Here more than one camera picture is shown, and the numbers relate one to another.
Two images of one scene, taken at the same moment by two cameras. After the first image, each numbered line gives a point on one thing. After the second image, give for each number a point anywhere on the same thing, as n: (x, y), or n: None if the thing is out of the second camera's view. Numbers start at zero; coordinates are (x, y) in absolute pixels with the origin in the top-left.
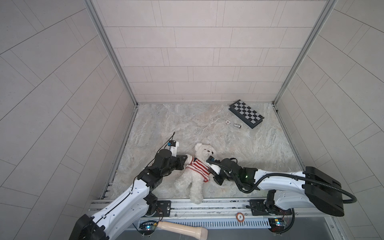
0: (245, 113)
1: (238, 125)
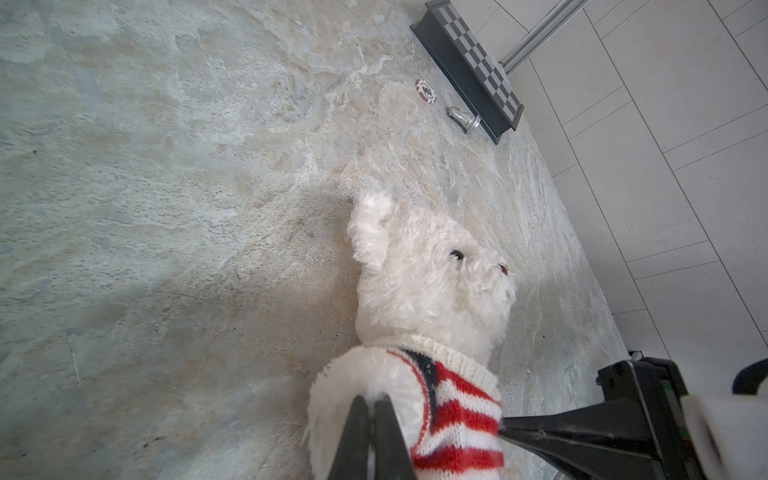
0: (469, 68)
1: (467, 121)
